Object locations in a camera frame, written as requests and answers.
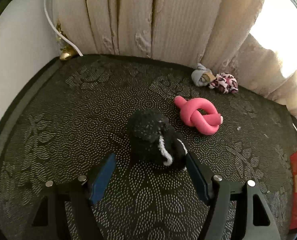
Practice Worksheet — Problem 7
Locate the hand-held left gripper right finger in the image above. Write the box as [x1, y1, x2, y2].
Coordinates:
[184, 152, 280, 240]

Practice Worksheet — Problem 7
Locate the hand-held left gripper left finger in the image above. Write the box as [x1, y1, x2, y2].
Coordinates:
[31, 152, 117, 240]

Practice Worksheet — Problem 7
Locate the black fuzzy plush toy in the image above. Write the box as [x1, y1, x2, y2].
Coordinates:
[127, 109, 188, 172]

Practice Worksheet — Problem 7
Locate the pink knotted toy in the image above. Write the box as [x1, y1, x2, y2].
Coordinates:
[174, 96, 223, 136]

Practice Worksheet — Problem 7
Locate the grey knotted fabric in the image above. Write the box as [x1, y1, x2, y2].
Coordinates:
[191, 63, 216, 87]

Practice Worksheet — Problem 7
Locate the gold curtain tassel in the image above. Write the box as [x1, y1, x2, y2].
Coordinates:
[55, 21, 79, 61]

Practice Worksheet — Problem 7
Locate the beige patterned curtain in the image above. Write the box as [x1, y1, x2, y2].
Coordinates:
[52, 0, 297, 120]

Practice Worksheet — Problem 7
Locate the white cable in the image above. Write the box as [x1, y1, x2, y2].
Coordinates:
[44, 0, 84, 57]

